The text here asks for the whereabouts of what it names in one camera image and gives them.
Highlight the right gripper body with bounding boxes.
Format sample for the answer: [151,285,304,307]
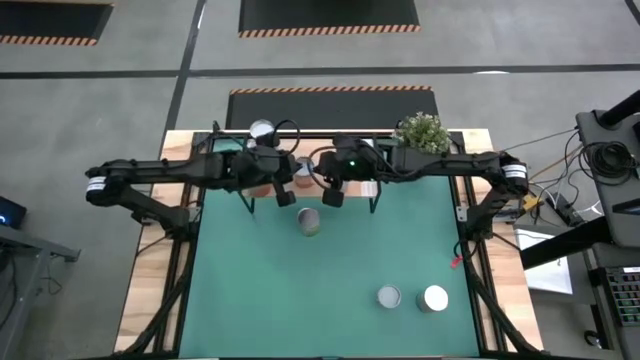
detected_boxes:
[317,134,381,209]

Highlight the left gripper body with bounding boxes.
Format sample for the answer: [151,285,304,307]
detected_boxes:
[232,132,297,208]

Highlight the peaches can green label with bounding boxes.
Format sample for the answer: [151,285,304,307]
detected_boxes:
[248,118,277,149]

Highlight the red mixed fruit can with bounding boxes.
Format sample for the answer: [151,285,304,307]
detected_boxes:
[293,156,317,190]

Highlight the green oranges can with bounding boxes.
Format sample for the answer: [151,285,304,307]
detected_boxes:
[296,206,322,238]

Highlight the tomatoes can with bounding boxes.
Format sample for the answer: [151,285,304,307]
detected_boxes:
[376,283,403,310]

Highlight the plain silver can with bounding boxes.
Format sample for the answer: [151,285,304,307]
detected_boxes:
[415,284,450,314]

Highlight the black striped floor mat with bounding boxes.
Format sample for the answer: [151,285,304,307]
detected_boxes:
[0,0,115,48]
[238,0,421,40]
[225,85,440,131]

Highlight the potted plant striped pot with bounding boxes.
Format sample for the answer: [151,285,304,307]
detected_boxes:
[391,110,452,156]

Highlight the green table mat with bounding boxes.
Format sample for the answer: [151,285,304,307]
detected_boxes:
[178,137,482,359]

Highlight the yellow plug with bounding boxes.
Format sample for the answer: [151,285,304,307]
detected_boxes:
[519,194,544,214]

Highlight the black power strip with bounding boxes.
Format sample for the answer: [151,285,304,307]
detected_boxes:
[552,192,584,229]

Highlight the white paper sheet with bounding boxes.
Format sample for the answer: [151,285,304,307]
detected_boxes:
[513,227,575,296]

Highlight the black metal bar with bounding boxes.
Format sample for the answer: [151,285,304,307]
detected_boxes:
[519,214,616,271]

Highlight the grey equipment stand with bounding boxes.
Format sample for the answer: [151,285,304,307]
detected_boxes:
[574,89,640,251]

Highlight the grey side table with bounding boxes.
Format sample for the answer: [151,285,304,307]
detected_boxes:
[0,223,82,360]

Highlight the black device blue light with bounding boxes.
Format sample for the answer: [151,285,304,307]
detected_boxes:
[0,195,28,230]

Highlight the backlit keyboard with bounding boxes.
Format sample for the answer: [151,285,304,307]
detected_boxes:
[603,266,640,329]

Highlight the black rig frame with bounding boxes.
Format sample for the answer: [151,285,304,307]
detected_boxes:
[113,119,549,360]

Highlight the orange cable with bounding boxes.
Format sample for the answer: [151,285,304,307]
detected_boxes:
[493,128,579,155]

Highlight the coiled black cable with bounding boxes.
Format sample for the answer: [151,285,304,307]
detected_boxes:
[579,141,639,187]

